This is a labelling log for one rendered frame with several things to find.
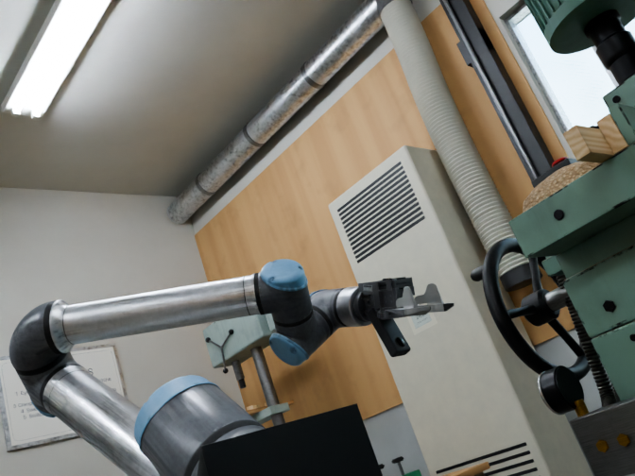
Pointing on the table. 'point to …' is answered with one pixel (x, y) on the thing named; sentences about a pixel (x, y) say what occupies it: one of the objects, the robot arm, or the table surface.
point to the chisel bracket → (623, 94)
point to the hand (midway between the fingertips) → (437, 310)
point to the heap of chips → (557, 181)
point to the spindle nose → (612, 44)
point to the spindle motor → (574, 20)
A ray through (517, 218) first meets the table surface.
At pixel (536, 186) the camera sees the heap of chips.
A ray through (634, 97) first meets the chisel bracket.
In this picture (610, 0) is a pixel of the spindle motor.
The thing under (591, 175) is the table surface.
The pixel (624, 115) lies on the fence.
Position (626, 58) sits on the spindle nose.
